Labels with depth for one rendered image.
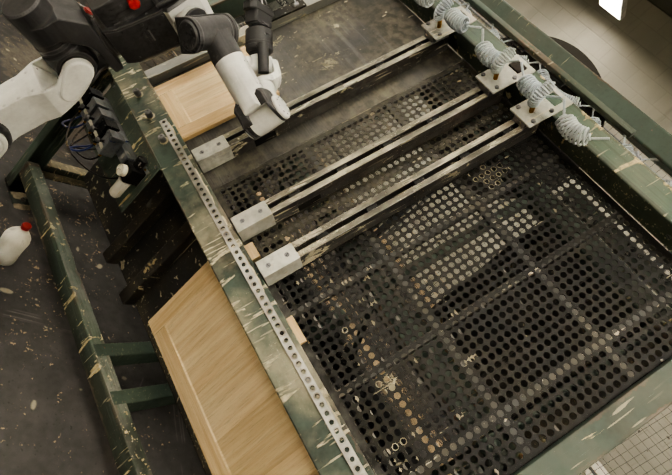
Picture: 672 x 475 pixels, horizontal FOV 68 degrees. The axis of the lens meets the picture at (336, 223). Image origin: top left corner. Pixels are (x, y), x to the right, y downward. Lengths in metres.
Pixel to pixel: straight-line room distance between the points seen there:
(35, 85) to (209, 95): 0.62
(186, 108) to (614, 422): 1.72
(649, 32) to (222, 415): 6.25
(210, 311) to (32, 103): 0.89
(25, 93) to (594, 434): 1.81
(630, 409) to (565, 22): 5.98
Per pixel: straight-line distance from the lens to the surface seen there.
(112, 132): 1.95
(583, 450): 1.48
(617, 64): 6.86
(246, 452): 1.84
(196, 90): 2.09
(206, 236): 1.64
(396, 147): 1.72
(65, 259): 2.28
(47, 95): 1.71
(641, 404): 1.56
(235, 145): 1.80
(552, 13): 7.18
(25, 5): 1.62
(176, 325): 2.04
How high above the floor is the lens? 1.59
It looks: 16 degrees down
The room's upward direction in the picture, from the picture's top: 47 degrees clockwise
